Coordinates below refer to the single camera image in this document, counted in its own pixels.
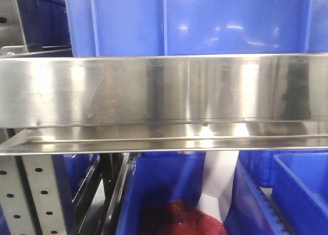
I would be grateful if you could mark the large blue bin upper shelf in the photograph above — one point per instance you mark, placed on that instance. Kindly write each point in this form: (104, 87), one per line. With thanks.
(194, 27)

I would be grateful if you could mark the blue tray lower right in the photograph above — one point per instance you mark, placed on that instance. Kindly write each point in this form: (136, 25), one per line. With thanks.
(279, 192)

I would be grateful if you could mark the perforated steel shelf upright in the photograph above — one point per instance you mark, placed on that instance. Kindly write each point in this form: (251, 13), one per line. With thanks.
(35, 195)

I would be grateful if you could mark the blue bin with red contents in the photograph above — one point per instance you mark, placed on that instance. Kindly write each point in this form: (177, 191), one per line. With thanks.
(159, 179)

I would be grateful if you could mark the white paper sheet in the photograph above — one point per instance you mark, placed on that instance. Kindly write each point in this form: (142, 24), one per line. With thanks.
(217, 183)

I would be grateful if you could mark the red mesh bag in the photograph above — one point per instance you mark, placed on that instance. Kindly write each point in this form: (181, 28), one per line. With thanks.
(178, 217)

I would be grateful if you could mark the dark blue bin upper left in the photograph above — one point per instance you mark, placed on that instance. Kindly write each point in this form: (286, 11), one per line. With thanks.
(44, 24)

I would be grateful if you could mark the stainless steel shelf rail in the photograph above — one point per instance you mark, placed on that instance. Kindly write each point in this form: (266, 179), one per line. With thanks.
(158, 103)

